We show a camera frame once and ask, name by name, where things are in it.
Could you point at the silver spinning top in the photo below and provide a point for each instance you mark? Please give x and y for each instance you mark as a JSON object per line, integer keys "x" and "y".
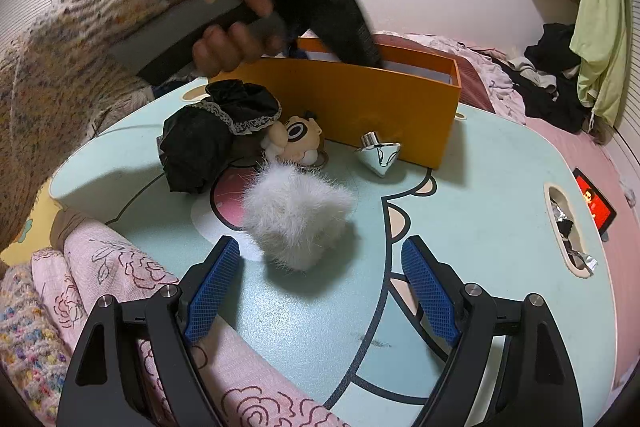
{"x": 376, "y": 155}

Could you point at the green hanging cloth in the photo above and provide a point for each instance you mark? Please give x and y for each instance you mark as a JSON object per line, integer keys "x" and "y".
{"x": 601, "y": 40}

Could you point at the white fluffy pompom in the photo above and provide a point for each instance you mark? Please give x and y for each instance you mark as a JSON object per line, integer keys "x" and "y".
{"x": 294, "y": 215}

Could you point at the black lace scrunchie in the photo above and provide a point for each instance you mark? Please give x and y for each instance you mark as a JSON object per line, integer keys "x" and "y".
{"x": 203, "y": 138}

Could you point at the speckled knit sweater forearm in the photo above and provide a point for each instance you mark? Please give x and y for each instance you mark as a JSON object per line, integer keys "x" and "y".
{"x": 55, "y": 78}

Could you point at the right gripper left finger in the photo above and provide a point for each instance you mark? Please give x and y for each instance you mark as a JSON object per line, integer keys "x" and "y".
{"x": 105, "y": 384}

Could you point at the black clothes pile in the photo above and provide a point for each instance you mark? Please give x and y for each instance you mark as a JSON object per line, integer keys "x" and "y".
{"x": 546, "y": 78}

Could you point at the orange cardboard box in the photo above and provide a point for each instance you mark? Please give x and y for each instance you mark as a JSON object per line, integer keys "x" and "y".
{"x": 350, "y": 100}

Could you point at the yellow cushion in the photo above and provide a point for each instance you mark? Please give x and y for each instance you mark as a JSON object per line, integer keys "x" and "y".
{"x": 35, "y": 234}

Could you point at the cartoon figure keychain toy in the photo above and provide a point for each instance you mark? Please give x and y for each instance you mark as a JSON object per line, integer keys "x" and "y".
{"x": 296, "y": 141}

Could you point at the smartphone with red screen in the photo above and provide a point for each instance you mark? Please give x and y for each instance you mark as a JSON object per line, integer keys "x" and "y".
{"x": 602, "y": 212}

